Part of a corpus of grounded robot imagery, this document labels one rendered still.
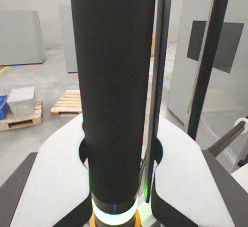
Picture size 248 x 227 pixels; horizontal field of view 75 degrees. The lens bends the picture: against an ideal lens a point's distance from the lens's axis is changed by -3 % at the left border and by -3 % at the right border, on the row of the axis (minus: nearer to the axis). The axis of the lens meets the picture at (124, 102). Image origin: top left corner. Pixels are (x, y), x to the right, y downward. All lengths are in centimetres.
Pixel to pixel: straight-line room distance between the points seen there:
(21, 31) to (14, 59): 111
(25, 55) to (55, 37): 515
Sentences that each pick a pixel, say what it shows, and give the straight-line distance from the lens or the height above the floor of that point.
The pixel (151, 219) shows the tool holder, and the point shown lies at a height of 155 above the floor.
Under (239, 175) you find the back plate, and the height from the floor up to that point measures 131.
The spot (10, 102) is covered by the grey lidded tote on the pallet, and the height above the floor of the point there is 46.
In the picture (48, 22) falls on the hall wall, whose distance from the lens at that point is 1241.
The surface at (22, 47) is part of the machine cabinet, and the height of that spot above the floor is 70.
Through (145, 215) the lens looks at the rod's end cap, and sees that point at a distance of 20.
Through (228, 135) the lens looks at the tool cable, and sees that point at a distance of 32.
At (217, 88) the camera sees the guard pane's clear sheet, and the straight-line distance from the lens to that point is 134.
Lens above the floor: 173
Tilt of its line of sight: 27 degrees down
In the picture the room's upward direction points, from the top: 1 degrees clockwise
